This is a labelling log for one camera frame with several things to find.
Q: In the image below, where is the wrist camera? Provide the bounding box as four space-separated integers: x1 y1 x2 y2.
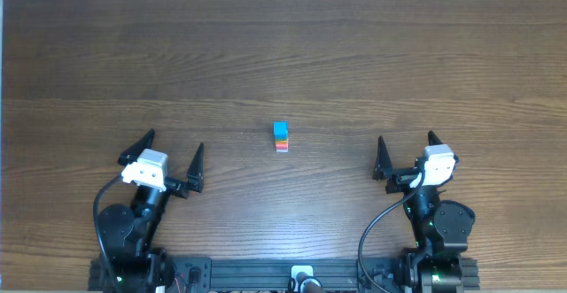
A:
409 143 460 189
120 148 170 193

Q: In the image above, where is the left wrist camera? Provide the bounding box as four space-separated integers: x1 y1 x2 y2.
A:
120 148 170 193

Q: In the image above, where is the mounting rail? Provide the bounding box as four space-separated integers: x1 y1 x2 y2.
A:
87 256 481 293

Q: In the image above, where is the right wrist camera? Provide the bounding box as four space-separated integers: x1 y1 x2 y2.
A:
409 143 460 189

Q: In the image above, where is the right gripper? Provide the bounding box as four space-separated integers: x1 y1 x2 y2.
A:
372 130 444 195

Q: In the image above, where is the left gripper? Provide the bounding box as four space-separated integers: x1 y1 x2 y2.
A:
117 127 206 201

